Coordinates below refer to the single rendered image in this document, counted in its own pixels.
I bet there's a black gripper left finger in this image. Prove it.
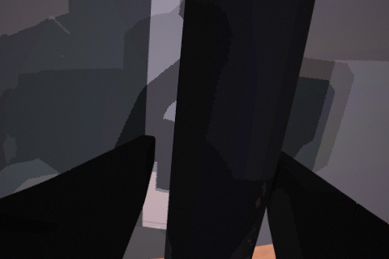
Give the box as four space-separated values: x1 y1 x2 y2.
0 135 155 259

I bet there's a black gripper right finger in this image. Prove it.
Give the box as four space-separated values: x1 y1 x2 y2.
266 151 389 259

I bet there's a dark grey flat mat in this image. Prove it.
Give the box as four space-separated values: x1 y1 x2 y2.
0 0 389 223

